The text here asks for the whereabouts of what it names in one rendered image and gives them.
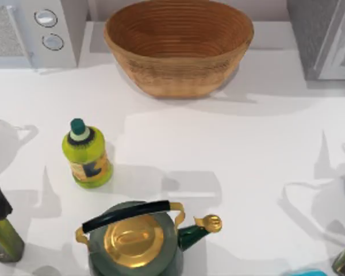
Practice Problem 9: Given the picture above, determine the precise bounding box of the yellow-green bottle with green cap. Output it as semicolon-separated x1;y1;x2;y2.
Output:
61;117;114;190

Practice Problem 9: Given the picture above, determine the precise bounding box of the green and gold kettle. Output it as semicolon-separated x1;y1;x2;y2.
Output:
75;200;223;276

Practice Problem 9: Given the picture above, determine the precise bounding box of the pale microwave oven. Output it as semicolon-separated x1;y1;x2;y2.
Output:
0;0;89;70

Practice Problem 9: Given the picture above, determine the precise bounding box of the olive green square bottle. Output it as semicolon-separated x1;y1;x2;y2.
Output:
0;217;25;263

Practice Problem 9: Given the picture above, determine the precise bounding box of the round microwave knob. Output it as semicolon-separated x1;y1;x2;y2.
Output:
41;33;65;51
34;9;59;26

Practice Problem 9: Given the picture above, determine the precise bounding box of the brown woven basket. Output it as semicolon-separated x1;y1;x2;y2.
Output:
103;0;255;99

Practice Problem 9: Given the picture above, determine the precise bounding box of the turquoise flat object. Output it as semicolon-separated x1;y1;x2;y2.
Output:
284;268;327;276

